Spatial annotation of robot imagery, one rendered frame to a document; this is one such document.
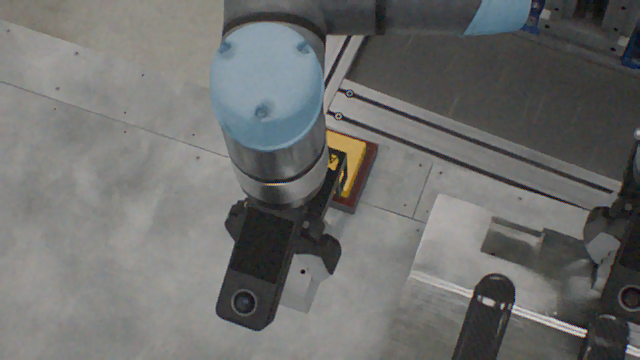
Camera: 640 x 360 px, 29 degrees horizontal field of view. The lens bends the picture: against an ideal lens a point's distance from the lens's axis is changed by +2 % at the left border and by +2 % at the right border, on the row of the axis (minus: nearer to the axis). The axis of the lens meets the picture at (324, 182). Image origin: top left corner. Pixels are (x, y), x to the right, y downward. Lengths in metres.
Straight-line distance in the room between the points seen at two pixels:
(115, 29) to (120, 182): 1.05
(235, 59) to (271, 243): 0.20
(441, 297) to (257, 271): 0.27
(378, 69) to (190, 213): 0.79
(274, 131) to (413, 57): 1.26
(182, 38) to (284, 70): 1.54
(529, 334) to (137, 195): 0.45
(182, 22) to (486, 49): 0.62
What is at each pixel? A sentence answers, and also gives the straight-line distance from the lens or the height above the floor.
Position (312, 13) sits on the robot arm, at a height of 1.27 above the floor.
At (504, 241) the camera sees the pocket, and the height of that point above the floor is 0.86.
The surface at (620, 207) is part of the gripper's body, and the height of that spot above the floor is 1.04.
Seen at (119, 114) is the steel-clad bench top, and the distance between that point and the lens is 1.38.
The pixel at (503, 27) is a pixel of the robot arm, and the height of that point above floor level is 1.25.
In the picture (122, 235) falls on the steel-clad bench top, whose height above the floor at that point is 0.80.
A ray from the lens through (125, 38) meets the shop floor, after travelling 2.37.
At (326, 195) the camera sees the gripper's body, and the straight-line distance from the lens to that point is 1.00.
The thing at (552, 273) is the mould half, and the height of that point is 0.89.
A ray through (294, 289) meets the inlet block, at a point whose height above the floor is 0.96.
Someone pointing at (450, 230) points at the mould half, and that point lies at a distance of 1.21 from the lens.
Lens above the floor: 2.02
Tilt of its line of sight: 67 degrees down
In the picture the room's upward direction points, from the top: 6 degrees counter-clockwise
